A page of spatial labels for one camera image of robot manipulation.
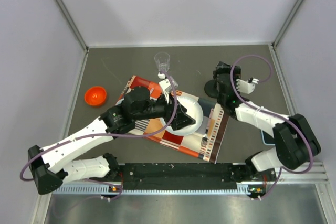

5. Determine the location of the clear plastic cup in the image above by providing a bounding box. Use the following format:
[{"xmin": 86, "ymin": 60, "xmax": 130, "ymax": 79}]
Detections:
[{"xmin": 154, "ymin": 52, "xmax": 171, "ymax": 72}]

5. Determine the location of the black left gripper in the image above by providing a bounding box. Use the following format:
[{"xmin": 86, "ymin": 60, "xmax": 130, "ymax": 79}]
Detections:
[{"xmin": 133, "ymin": 90, "xmax": 195, "ymax": 131}]

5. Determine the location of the white paper plate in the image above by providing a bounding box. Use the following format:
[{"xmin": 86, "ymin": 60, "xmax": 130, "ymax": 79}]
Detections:
[{"xmin": 115, "ymin": 96, "xmax": 204, "ymax": 136}]

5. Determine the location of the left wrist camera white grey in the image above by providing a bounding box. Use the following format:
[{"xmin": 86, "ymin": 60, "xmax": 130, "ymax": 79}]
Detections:
[{"xmin": 158, "ymin": 72, "xmax": 178, "ymax": 97}]

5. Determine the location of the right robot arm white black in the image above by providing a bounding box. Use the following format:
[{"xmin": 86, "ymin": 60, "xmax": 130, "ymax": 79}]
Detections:
[{"xmin": 213, "ymin": 61, "xmax": 321, "ymax": 180}]

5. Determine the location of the grey slotted cable duct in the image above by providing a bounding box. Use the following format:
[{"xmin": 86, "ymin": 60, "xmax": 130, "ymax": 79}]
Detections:
[{"xmin": 54, "ymin": 184, "xmax": 261, "ymax": 195}]

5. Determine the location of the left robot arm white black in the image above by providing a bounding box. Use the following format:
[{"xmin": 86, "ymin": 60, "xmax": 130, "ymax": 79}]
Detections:
[{"xmin": 28, "ymin": 86, "xmax": 196, "ymax": 195}]

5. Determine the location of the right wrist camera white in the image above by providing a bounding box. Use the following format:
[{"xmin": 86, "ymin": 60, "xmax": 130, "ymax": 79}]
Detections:
[{"xmin": 236, "ymin": 77, "xmax": 259, "ymax": 94}]

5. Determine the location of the orange plastic bowl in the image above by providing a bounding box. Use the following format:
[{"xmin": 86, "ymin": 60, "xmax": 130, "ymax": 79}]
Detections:
[{"xmin": 84, "ymin": 86, "xmax": 108, "ymax": 107}]

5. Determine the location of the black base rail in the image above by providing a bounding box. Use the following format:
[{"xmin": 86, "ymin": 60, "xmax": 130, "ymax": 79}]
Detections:
[{"xmin": 120, "ymin": 163, "xmax": 251, "ymax": 190}]

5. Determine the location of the black phone stand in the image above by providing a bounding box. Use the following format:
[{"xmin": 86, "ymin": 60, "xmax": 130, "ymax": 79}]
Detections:
[{"xmin": 204, "ymin": 79, "xmax": 218, "ymax": 99}]

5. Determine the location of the phone with light blue case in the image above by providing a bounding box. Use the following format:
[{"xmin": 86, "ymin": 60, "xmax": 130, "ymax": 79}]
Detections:
[{"xmin": 261, "ymin": 131, "xmax": 275, "ymax": 146}]

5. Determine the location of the colourful patterned placemat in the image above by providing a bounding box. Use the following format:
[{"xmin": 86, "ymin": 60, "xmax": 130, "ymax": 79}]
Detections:
[{"xmin": 116, "ymin": 76, "xmax": 229, "ymax": 164}]

